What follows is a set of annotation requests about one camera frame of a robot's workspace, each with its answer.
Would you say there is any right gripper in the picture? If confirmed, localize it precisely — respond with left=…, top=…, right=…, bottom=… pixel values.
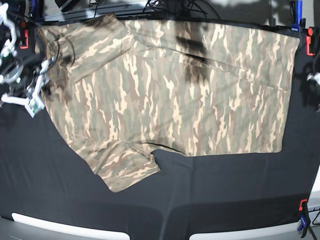
left=0, top=58, right=54, bottom=105

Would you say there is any camouflage t-shirt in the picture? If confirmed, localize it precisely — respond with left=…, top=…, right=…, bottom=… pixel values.
left=38, top=14, right=300, bottom=193

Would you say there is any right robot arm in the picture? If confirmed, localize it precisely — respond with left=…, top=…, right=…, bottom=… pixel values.
left=0, top=2, right=58, bottom=109

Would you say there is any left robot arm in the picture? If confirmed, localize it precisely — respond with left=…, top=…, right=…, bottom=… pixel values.
left=307, top=72, right=320, bottom=86

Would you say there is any orange black clamp far left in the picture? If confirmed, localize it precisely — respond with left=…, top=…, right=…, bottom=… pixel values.
left=17, top=20, right=29, bottom=50

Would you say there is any orange black clamp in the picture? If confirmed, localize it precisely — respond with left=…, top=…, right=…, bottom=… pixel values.
left=306, top=27, right=317, bottom=56
left=17, top=20, right=29, bottom=50

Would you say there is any black table cloth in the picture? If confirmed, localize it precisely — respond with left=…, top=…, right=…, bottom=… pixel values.
left=0, top=29, right=320, bottom=240

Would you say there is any blue bar clamp far left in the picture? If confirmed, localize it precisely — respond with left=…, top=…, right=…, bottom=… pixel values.
left=28, top=0, right=44, bottom=19

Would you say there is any blue bar clamp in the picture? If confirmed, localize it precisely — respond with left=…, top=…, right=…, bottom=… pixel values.
left=289, top=0, right=306, bottom=32
left=28, top=0, right=44, bottom=19

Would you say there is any blue bar clamp far right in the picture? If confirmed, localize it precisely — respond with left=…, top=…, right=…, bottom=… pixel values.
left=289, top=0, right=306, bottom=32

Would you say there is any orange black clamp far right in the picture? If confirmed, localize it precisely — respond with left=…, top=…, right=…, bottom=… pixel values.
left=306, top=27, right=317, bottom=56

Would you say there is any blue orange clamp near right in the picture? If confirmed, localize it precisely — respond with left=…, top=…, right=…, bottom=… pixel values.
left=297, top=198, right=311, bottom=238

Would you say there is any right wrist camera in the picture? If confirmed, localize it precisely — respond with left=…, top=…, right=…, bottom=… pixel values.
left=24, top=98, right=45, bottom=118

